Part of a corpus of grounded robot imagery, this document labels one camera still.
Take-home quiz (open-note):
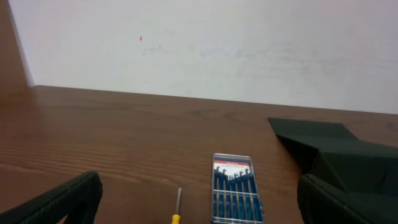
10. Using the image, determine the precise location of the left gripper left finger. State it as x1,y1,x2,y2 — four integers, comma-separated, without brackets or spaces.
1,170,103,224

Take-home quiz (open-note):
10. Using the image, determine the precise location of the black yellow screwdriver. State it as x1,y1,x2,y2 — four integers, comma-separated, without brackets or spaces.
171,187,182,224

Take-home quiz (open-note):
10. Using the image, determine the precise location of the blue precision screwdriver set case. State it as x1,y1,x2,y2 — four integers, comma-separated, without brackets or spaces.
211,153,265,224

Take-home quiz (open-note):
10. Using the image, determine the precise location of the black open gift box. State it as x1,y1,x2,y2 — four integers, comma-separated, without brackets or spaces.
269,118,397,197

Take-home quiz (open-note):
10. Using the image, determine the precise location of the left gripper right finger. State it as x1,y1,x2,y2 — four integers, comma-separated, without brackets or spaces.
297,174,397,224

